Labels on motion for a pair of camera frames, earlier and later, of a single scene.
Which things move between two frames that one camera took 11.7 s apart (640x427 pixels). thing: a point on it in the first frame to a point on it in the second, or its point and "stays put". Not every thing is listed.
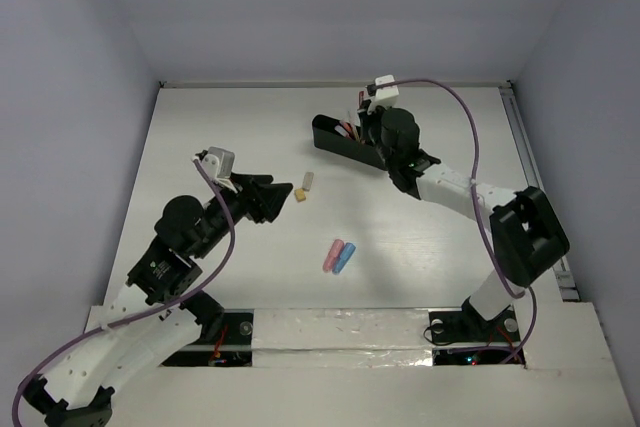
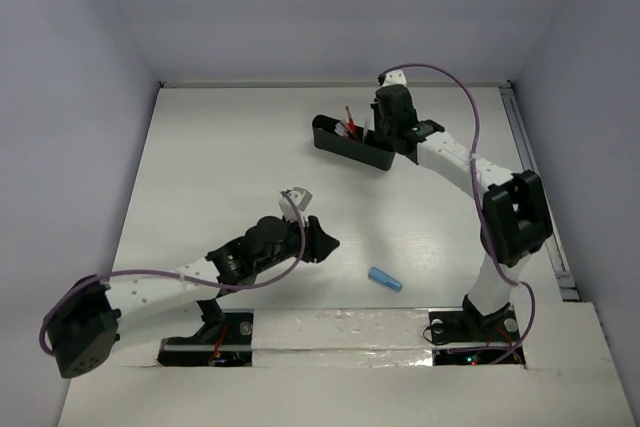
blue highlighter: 343,258 to 384,279
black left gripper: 251,197 to 311,239
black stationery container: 327,137 stays put
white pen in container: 342,131 stays put
